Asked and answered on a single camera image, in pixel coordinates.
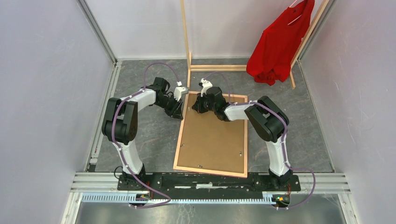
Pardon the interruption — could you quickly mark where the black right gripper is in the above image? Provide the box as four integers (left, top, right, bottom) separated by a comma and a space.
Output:
191, 91, 217, 114

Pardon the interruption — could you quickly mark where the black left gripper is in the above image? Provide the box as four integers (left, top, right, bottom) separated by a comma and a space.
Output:
155, 95, 184, 121

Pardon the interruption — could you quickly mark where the pink wooden picture frame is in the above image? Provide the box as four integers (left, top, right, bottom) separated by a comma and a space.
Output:
173, 90, 249, 179

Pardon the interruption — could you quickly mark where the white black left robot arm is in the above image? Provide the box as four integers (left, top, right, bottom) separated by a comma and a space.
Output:
101, 77, 188, 190

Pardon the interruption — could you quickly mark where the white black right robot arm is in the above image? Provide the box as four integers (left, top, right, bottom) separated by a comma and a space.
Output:
192, 87, 293, 190

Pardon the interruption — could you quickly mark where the red t-shirt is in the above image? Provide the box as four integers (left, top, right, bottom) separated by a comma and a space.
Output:
246, 0, 315, 86

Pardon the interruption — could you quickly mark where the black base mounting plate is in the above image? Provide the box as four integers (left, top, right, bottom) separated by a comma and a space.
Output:
117, 172, 301, 200

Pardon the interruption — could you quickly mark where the pink clothes hanger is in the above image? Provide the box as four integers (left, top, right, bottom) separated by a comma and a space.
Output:
288, 0, 307, 27

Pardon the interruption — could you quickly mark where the wooden clothes rack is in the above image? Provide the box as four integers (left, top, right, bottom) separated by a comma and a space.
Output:
180, 0, 331, 90

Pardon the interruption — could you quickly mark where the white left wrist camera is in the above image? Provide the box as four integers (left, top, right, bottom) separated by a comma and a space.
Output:
173, 81, 189, 102

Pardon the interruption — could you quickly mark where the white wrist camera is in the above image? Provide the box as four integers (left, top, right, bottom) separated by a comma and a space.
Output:
197, 78, 213, 97
173, 81, 189, 102

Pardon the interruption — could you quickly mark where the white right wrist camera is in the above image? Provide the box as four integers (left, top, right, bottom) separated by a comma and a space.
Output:
197, 78, 213, 97

